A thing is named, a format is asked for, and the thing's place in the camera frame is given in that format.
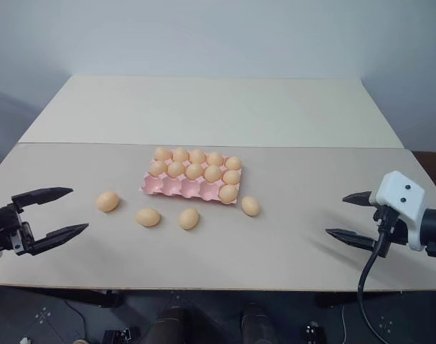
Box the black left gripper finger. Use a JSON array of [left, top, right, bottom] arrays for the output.
[[24, 222, 90, 257], [11, 186, 75, 210]]

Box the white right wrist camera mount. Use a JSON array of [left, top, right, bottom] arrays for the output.
[[369, 171, 430, 252]]

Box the thin white floor cable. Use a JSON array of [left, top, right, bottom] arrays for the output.
[[339, 305, 349, 344]]

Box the small black floor device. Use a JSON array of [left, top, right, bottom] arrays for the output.
[[303, 321, 328, 344], [102, 327, 141, 344]]

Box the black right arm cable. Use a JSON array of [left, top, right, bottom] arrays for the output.
[[356, 206, 397, 344]]

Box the pink egg tray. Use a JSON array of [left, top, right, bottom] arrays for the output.
[[138, 151, 245, 208]]

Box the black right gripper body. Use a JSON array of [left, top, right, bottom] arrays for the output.
[[370, 195, 412, 259]]

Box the dark rounded shape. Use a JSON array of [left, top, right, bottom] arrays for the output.
[[240, 302, 275, 344], [154, 304, 192, 344]]

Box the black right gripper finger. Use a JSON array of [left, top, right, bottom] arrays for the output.
[[325, 228, 378, 252], [341, 191, 376, 208]]

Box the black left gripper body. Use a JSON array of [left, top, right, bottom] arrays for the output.
[[0, 201, 35, 257]]

